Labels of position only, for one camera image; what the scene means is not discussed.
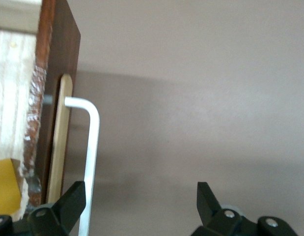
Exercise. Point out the yellow wooden block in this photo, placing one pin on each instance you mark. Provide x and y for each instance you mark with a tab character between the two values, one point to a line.
5	184

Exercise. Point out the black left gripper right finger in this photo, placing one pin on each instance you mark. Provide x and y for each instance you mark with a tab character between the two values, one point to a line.
208	209

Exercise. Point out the brown table cover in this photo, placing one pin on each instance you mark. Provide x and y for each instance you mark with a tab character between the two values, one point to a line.
191	98

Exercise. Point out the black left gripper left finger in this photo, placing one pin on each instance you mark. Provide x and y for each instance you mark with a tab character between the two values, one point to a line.
68	209

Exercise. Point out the light wood drawer brown front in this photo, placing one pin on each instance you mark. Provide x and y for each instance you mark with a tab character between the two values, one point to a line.
61	49

